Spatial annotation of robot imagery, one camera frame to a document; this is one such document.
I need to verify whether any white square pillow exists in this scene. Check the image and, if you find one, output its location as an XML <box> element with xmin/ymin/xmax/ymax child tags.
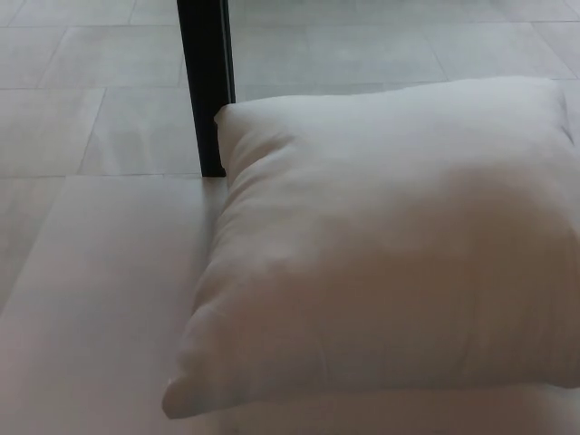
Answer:
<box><xmin>161</xmin><ymin>76</ymin><xmax>580</xmax><ymax>421</ymax></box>

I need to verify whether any black metal post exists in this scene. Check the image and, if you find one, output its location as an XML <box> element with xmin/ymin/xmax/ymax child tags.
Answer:
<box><xmin>176</xmin><ymin>0</ymin><xmax>237</xmax><ymax>179</ymax></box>

